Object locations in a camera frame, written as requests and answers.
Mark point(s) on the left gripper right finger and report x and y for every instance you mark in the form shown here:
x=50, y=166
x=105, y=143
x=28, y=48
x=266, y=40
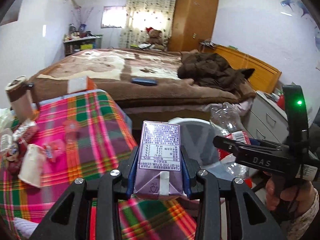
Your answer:
x=246, y=216

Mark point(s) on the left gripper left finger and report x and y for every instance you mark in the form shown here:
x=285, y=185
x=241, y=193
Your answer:
x=70, y=216

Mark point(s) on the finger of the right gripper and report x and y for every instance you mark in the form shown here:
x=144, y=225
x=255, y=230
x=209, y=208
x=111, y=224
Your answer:
x=227, y=146

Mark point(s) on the clear plastic bottle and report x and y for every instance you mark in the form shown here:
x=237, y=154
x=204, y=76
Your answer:
x=226, y=120

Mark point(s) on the purple drink carton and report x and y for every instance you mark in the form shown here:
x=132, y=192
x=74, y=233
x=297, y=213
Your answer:
x=159, y=167

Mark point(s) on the white paper bag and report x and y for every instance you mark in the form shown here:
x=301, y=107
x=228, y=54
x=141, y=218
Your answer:
x=32, y=166

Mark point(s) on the red cartoon snack packet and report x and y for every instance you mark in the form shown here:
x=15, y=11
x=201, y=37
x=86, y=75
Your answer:
x=13, y=151

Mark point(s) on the clear plastic cup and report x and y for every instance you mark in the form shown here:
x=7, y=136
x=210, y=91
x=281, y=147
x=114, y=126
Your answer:
x=71, y=129

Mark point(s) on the red strawberry milk carton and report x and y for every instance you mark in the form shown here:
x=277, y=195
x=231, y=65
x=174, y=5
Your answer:
x=26, y=130

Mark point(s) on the forearm in patterned sleeve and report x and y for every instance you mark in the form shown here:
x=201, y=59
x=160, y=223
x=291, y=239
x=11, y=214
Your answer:
x=295, y=229

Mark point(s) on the white trash bin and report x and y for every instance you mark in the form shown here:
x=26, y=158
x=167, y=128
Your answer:
x=197, y=137

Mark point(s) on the right hand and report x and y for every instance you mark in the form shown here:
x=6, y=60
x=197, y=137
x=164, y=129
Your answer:
x=304, y=196

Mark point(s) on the grey drawer nightstand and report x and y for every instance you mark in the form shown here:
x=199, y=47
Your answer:
x=266, y=120

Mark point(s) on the red canister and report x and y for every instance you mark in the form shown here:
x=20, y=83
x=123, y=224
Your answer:
x=281, y=102

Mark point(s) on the wooden headboard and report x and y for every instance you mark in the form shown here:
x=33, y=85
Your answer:
x=264, y=78

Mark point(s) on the dark brown jacket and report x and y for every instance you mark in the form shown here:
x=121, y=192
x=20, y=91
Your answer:
x=214, y=71

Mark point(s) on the bed with brown blanket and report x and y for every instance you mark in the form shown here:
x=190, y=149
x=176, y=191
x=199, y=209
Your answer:
x=112, y=71

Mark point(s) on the teddy bear with hat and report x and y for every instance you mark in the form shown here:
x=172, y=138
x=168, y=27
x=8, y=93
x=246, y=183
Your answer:
x=155, y=38

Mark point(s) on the orange white small box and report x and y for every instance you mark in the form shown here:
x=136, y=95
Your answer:
x=80, y=84

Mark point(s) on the wooden wardrobe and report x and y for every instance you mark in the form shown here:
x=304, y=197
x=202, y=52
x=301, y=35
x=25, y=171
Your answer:
x=193, y=22

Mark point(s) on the brown lidded mug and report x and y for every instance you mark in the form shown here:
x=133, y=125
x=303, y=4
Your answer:
x=22, y=95

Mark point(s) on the patterned curtain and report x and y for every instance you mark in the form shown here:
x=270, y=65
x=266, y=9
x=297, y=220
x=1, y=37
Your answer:
x=144, y=14

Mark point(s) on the window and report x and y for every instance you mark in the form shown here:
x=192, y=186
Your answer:
x=113, y=17

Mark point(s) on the cluttered side desk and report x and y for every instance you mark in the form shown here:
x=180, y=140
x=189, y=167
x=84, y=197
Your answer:
x=77, y=40

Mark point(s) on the vase with dry branches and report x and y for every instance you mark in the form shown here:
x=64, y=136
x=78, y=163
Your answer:
x=80, y=17

